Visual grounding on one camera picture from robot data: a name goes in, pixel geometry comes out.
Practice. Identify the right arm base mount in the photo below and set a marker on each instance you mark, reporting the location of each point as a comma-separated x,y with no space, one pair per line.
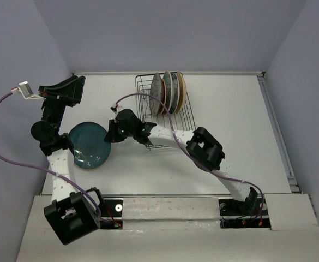
235,215

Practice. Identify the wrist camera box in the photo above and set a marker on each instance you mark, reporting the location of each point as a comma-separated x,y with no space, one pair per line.
25,90
116,108

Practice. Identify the grey deer pattern plate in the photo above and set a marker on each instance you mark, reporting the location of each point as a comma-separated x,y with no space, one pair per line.
156,93

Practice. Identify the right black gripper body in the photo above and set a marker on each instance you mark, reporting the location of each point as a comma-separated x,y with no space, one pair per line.
127,132

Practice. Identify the red and teal plate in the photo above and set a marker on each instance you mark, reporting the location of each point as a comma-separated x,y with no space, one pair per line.
169,89

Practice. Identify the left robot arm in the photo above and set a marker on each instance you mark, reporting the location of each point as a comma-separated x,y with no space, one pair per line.
73,213

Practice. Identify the teal blue plate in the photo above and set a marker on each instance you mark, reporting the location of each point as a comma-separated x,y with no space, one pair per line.
90,149

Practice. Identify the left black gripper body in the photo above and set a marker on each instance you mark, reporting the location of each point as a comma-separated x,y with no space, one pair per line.
54,107

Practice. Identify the white plate green rim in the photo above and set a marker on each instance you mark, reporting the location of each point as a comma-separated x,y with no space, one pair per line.
175,84

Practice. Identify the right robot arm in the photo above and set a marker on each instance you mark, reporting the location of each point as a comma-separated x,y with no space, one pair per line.
199,145

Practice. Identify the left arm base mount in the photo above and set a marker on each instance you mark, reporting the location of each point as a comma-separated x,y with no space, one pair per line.
112,212

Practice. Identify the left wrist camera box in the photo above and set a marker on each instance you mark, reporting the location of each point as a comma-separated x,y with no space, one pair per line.
25,90

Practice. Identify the beige wooden plate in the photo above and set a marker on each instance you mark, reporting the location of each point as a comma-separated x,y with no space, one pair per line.
183,91

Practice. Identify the orange woven plate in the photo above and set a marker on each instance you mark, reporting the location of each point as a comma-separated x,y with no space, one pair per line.
164,95

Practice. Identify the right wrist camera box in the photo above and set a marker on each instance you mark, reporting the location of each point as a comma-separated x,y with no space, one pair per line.
116,108

